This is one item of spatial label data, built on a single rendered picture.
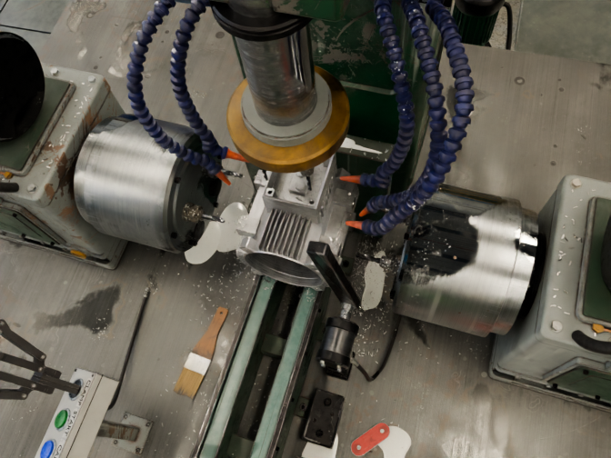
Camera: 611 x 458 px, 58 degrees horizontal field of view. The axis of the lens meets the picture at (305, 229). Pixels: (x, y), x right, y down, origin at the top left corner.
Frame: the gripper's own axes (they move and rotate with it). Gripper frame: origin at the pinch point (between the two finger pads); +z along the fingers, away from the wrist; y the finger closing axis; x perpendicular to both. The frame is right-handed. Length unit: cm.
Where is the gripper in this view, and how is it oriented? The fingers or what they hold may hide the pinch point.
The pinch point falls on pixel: (55, 383)
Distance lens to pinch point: 102.4
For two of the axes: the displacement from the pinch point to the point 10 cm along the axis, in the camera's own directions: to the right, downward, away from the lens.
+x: -7.6, 0.1, 6.5
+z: 5.8, 4.6, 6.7
